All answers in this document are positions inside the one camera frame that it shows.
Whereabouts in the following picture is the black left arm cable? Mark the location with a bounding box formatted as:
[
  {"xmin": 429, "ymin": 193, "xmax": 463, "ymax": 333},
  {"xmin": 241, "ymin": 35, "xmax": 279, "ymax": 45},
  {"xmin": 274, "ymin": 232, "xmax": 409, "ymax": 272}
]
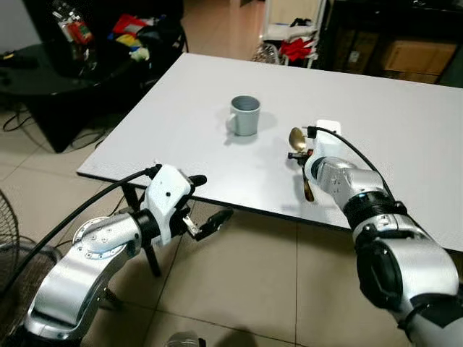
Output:
[{"xmin": 0, "ymin": 165, "xmax": 161, "ymax": 301}]

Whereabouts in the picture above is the black glass coffee table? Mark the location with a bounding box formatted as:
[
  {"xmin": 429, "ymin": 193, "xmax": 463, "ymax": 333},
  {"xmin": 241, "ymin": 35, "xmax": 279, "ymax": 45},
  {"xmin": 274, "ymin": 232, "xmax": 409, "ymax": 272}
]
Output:
[{"xmin": 0, "ymin": 43, "xmax": 145, "ymax": 153}]

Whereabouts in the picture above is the black cabinet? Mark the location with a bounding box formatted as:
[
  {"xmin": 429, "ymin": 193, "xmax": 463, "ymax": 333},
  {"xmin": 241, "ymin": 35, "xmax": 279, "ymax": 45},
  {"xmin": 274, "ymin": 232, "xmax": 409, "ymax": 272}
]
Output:
[{"xmin": 318, "ymin": 0, "xmax": 463, "ymax": 87}]

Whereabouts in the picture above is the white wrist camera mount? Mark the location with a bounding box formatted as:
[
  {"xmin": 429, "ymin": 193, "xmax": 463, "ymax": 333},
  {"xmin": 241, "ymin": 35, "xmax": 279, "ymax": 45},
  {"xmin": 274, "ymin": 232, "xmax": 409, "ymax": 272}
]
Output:
[
  {"xmin": 310, "ymin": 119, "xmax": 342, "ymax": 171},
  {"xmin": 143, "ymin": 164, "xmax": 194, "ymax": 245}
]

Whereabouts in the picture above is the pale green plush toy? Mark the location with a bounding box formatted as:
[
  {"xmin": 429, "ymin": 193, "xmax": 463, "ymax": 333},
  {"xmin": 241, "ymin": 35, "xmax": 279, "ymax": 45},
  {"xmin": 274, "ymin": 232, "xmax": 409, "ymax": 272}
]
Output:
[{"xmin": 130, "ymin": 46, "xmax": 151, "ymax": 62}]

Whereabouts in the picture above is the silver wire object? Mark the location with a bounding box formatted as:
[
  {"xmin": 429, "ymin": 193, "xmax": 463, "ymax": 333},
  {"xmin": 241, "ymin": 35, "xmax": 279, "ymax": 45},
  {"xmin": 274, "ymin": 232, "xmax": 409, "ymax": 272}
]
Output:
[{"xmin": 253, "ymin": 42, "xmax": 281, "ymax": 64}]

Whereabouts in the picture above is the white rack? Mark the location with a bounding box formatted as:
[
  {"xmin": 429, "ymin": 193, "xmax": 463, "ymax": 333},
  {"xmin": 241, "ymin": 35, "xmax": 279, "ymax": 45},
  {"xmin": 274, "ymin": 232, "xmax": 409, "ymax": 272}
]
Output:
[{"xmin": 260, "ymin": 0, "xmax": 326, "ymax": 69}]

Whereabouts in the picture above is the grey robot foot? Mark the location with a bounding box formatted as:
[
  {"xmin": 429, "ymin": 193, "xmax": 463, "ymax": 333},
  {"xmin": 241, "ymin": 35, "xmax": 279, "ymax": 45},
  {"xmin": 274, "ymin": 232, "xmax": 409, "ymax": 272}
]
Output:
[{"xmin": 165, "ymin": 331, "xmax": 207, "ymax": 347}]

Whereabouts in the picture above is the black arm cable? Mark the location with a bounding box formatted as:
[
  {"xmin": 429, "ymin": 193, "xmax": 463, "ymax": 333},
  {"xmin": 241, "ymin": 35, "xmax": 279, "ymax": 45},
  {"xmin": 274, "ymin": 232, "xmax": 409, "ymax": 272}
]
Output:
[
  {"xmin": 306, "ymin": 126, "xmax": 397, "ymax": 203},
  {"xmin": 0, "ymin": 165, "xmax": 161, "ymax": 301}
]

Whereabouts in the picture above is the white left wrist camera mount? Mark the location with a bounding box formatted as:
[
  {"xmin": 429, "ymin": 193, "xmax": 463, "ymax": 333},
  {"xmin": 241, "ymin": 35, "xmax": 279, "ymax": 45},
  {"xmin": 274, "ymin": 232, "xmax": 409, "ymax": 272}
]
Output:
[{"xmin": 143, "ymin": 164, "xmax": 194, "ymax": 245}]

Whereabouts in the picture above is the grey enamel mug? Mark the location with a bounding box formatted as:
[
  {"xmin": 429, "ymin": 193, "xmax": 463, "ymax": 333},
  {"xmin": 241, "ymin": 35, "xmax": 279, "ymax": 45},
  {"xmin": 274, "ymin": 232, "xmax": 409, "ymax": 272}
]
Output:
[{"xmin": 226, "ymin": 95, "xmax": 262, "ymax": 138}]

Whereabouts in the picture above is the black floor cable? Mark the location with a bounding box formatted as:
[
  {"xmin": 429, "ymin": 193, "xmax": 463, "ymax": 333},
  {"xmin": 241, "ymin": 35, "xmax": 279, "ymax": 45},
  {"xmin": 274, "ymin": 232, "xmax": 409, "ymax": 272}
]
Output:
[{"xmin": 0, "ymin": 101, "xmax": 44, "ymax": 134}]

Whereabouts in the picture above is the gold metal spoon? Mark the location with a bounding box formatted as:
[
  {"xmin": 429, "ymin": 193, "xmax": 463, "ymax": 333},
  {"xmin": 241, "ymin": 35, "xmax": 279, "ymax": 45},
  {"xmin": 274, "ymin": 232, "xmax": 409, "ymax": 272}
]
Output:
[{"xmin": 288, "ymin": 127, "xmax": 316, "ymax": 203}]

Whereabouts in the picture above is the red cloth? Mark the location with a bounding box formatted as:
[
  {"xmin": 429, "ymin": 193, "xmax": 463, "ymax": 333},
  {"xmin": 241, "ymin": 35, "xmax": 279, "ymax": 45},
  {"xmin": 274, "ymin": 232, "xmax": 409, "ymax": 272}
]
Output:
[{"xmin": 279, "ymin": 38, "xmax": 315, "ymax": 64}]

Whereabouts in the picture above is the dark bottle with red label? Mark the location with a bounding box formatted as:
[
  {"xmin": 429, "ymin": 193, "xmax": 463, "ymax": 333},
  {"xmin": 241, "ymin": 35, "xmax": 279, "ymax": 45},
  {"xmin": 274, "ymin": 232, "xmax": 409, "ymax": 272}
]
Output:
[{"xmin": 52, "ymin": 0, "xmax": 95, "ymax": 62}]

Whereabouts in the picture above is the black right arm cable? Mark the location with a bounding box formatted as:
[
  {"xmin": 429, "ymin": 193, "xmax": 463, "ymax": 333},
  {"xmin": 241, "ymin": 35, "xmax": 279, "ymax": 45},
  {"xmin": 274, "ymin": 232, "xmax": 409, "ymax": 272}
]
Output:
[{"xmin": 306, "ymin": 126, "xmax": 397, "ymax": 203}]

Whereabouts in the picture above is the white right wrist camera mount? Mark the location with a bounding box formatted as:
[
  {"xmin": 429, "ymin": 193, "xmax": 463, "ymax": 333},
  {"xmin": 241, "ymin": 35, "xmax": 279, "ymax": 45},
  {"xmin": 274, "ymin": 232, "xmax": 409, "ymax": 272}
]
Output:
[{"xmin": 310, "ymin": 119, "xmax": 342, "ymax": 171}]

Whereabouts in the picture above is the brown cardboard box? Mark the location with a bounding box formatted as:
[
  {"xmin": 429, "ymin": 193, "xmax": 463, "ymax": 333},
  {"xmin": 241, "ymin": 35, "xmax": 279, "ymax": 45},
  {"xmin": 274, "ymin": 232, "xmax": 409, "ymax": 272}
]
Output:
[{"xmin": 382, "ymin": 40, "xmax": 458, "ymax": 77}]

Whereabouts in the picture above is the black sofa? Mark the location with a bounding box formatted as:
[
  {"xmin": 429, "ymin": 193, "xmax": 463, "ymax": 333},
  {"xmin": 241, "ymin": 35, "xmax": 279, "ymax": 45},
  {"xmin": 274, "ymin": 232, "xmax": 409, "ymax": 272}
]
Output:
[{"xmin": 22, "ymin": 0, "xmax": 189, "ymax": 80}]

